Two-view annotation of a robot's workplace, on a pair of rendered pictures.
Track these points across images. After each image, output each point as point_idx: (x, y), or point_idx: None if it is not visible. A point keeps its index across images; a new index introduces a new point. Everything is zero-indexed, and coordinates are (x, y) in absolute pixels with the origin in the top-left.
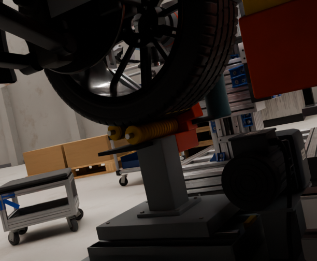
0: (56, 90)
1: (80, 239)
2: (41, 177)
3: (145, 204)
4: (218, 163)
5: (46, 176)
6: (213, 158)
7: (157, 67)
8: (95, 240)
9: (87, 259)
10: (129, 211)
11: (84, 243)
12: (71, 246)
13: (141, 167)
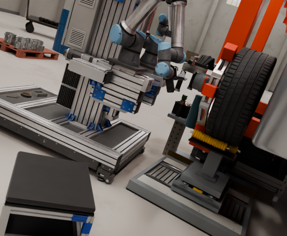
0: (243, 131)
1: (103, 219)
2: (88, 176)
3: (192, 175)
4: (101, 132)
5: (85, 173)
6: (93, 128)
7: (153, 79)
8: (117, 213)
9: (197, 213)
10: (200, 181)
11: (119, 219)
12: (119, 225)
13: (220, 160)
